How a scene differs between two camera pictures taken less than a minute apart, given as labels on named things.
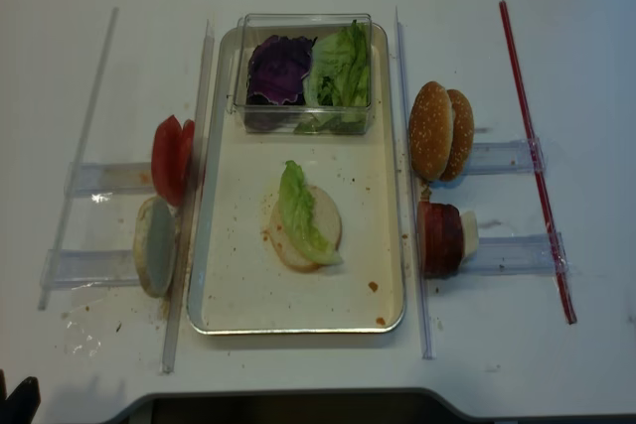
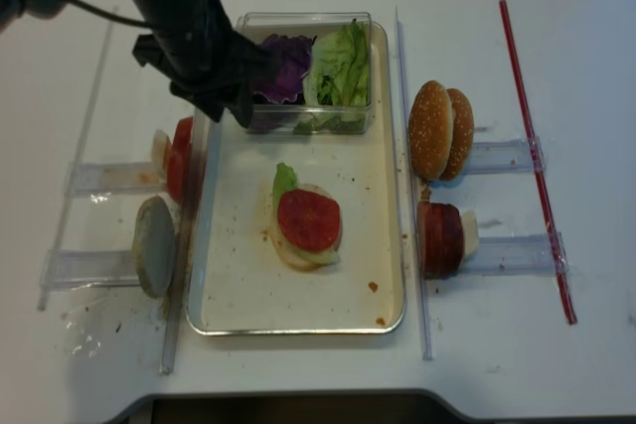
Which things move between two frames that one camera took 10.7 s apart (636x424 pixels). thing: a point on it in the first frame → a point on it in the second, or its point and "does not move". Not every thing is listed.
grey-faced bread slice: [154, 245] does not move
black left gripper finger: [22, 405] → [241, 104]
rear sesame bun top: [464, 135] does not move
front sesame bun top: [431, 130] does not move
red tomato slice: [167, 155] → [308, 219]
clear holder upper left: [109, 179] does not move
